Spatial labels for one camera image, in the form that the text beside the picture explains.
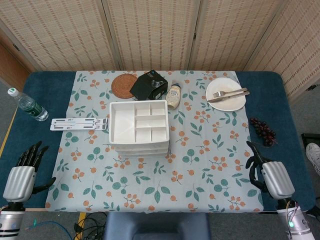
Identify white shoe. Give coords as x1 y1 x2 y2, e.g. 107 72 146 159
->
305 142 320 176

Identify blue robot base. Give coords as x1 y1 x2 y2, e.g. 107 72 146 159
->
103 211 211 240

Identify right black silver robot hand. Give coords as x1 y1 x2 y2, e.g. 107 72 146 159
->
245 140 296 200

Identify black stand base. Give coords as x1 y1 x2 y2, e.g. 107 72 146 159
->
301 133 320 151

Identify mayonnaise jar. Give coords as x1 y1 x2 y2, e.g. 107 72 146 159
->
165 80 183 111

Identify blue fabric table cover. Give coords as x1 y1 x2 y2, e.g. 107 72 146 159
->
0 70 318 213

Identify silver fork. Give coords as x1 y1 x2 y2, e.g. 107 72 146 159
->
212 87 248 98

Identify brown wooden door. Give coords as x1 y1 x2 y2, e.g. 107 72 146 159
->
0 37 32 86

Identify round woven brown coaster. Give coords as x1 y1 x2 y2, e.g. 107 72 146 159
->
110 73 139 100

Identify white drawer organizer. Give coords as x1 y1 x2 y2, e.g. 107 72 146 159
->
108 99 170 158

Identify white folding stand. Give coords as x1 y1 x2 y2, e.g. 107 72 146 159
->
49 117 109 132

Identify dark purple grape bunch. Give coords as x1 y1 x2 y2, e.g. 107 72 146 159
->
249 116 278 147

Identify silver table knife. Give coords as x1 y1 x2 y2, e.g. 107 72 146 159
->
207 91 251 103

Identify black cardboard box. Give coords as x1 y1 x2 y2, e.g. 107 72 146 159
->
129 69 169 102

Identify white plate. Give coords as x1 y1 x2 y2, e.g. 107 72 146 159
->
205 77 247 111

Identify floral print tablecloth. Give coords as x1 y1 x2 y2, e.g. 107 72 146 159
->
44 70 265 213

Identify blue floor cable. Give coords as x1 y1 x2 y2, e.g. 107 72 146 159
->
26 219 76 238

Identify bamboo folding screen panel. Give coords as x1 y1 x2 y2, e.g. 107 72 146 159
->
243 0 320 101
0 0 120 72
189 0 286 72
101 0 202 72

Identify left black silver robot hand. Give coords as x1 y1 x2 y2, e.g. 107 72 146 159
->
2 140 57 203

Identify clear water bottle green label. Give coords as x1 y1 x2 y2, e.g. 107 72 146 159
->
6 87 49 122

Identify black floor cables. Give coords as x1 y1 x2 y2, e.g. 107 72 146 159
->
73 212 108 240

